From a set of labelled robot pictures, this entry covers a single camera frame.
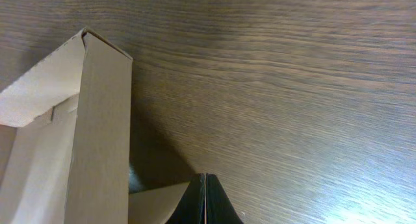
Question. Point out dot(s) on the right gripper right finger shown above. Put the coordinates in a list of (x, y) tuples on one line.
[(219, 209)]

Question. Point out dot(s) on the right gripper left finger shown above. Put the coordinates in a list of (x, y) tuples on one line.
[(191, 207)]

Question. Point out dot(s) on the cardboard box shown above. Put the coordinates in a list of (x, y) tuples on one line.
[(69, 159)]

